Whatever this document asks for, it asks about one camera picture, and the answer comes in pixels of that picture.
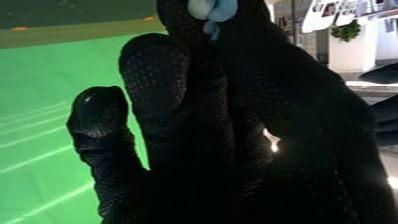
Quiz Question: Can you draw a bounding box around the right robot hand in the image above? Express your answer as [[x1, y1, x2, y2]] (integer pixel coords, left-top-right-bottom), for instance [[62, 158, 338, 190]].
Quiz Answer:
[[66, 0, 398, 224]]

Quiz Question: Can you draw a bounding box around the dark mat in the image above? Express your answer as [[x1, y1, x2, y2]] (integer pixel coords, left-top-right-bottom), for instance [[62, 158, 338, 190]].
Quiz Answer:
[[0, 0, 160, 30]]

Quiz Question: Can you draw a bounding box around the green plant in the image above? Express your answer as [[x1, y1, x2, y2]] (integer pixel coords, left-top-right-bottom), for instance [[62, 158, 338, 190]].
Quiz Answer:
[[329, 19, 364, 43]]

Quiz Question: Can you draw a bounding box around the blue flower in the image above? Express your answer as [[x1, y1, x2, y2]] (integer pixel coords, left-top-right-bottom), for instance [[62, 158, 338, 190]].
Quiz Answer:
[[187, 0, 240, 41]]

